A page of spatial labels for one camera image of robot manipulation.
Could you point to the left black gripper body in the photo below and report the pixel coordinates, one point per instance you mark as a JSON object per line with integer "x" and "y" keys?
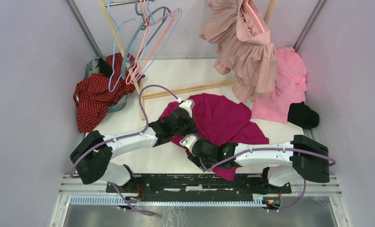
{"x": 187, "y": 127}

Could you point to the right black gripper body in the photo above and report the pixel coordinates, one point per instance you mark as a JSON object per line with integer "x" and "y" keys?
{"x": 197, "y": 161}

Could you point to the magenta garment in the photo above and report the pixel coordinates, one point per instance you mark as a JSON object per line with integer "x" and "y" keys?
{"x": 221, "y": 120}

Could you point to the dusty pink skirt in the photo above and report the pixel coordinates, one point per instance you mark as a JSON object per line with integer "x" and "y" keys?
{"x": 242, "y": 47}

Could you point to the pink plastic hanger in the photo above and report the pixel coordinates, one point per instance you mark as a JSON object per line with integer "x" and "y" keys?
{"x": 252, "y": 12}

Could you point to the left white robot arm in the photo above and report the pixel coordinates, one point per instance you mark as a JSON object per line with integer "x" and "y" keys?
{"x": 91, "y": 159}

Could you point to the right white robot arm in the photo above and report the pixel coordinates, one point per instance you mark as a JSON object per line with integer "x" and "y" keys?
{"x": 302, "y": 157}

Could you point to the grey teal hanger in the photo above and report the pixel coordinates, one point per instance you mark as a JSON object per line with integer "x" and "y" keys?
{"x": 150, "y": 22}

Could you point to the light blue hanger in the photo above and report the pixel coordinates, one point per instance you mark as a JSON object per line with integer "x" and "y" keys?
{"x": 114, "y": 53}

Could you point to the wooden clothes rack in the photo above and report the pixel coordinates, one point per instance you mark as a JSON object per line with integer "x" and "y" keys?
{"x": 143, "y": 96}

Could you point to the red polka dot garment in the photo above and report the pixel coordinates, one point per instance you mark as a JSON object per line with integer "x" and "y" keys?
{"x": 101, "y": 89}

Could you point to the black cloth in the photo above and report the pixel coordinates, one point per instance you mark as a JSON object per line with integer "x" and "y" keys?
{"x": 303, "y": 116}

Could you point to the teal basket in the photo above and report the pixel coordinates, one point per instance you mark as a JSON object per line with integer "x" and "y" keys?
{"x": 118, "y": 106}

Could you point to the pink towel garment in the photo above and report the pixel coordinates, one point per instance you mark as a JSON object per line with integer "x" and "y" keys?
{"x": 290, "y": 87}

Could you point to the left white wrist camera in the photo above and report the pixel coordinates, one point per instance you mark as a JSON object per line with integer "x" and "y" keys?
{"x": 187, "y": 105}

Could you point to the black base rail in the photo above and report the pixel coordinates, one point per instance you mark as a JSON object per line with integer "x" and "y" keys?
{"x": 199, "y": 188}

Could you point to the white slotted cable duct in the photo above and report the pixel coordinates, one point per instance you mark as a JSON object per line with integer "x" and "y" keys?
{"x": 117, "y": 201}

